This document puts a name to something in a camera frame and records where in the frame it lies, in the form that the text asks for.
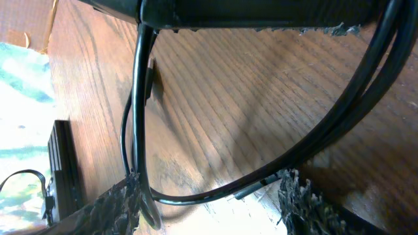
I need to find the black USB cable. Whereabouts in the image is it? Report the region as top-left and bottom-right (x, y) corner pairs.
(120, 0), (418, 231)

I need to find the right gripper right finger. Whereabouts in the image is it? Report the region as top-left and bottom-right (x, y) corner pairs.
(278, 169), (386, 234)

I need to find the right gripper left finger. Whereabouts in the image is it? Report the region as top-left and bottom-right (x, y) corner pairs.
(38, 174), (140, 235)

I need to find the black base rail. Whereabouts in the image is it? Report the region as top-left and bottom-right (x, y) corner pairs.
(42, 120), (84, 225)

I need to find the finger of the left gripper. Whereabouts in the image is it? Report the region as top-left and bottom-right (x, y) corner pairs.
(81, 0), (389, 31)

